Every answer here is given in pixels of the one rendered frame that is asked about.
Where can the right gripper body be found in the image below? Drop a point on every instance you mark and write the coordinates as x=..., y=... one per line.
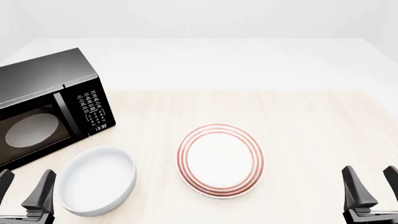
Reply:
x=370, y=217

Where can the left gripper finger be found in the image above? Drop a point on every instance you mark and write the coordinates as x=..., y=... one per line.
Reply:
x=42, y=193
x=4, y=182

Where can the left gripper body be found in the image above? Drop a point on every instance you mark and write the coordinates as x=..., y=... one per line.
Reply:
x=28, y=219

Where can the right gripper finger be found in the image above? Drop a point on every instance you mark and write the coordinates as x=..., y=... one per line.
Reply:
x=356, y=191
x=392, y=179

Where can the white bowl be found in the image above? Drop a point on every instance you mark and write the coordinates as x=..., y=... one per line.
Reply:
x=96, y=182

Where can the white plate with red rings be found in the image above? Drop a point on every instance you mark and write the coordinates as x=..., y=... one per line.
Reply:
x=220, y=161

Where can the black microwave oven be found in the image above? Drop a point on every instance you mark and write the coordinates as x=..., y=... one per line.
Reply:
x=37, y=98

